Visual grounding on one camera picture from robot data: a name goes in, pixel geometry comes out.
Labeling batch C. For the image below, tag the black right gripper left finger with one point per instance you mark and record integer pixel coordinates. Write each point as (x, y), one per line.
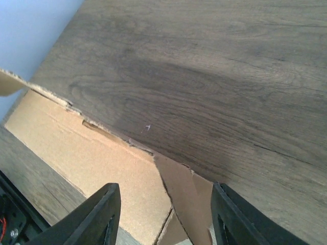
(95, 221)

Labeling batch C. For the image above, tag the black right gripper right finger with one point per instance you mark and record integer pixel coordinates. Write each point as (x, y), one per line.
(236, 221)

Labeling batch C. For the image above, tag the brown cardboard box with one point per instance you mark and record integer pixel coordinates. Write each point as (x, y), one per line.
(162, 201)

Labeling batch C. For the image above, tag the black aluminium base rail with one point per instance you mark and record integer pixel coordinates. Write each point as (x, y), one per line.
(20, 221)

